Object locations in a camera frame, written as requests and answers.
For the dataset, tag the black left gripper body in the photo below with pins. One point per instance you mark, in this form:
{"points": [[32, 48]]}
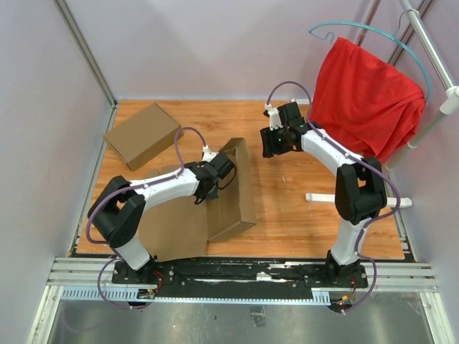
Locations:
{"points": [[213, 194]]}

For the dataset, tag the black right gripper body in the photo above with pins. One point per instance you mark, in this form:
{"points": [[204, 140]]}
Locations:
{"points": [[276, 141]]}

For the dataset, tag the brown cardboard box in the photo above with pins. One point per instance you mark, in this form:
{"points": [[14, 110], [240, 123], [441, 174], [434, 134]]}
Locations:
{"points": [[211, 211], [143, 136]]}

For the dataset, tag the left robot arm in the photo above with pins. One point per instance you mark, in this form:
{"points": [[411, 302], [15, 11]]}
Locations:
{"points": [[117, 212]]}

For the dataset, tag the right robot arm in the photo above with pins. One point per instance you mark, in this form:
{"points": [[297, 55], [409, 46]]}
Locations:
{"points": [[359, 188]]}

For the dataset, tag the folded brown cardboard box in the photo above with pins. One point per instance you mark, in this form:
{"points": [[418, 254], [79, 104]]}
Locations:
{"points": [[143, 136]]}

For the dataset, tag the red cloth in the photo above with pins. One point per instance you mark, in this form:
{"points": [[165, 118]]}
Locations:
{"points": [[364, 103]]}

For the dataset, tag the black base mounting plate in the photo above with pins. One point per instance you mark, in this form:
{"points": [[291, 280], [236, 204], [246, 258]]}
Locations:
{"points": [[242, 277]]}

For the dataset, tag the teal clothes hanger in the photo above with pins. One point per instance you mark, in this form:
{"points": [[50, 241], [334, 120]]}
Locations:
{"points": [[331, 37]]}

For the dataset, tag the white clothes rack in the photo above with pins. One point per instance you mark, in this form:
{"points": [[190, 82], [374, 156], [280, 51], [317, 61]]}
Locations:
{"points": [[451, 88]]}

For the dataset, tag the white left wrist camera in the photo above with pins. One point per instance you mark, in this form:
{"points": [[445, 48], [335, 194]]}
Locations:
{"points": [[207, 154]]}

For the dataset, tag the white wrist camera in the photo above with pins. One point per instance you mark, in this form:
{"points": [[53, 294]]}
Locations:
{"points": [[207, 154], [272, 113]]}

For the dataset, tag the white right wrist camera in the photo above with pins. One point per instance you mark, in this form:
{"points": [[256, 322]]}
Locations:
{"points": [[272, 113]]}

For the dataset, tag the grey slotted cable duct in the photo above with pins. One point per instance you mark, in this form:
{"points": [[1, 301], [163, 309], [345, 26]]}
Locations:
{"points": [[132, 294]]}

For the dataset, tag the aluminium frame rail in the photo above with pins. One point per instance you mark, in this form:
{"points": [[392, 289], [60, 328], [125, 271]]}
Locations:
{"points": [[383, 277]]}

